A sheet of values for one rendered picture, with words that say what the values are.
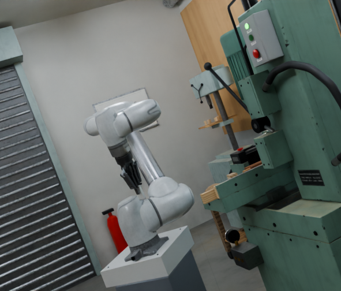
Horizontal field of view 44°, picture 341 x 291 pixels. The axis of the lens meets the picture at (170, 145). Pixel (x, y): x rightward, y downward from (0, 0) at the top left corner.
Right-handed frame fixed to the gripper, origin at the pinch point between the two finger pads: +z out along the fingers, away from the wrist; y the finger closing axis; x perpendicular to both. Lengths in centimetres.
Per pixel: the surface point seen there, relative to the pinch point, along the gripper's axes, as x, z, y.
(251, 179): -53, 3, -1
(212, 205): -35.0, 8.8, -5.9
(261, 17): -76, -55, -5
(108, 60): 151, -44, 256
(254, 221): -47, 22, 0
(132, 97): 138, 3, 252
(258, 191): -54, 8, -1
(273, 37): -78, -48, -5
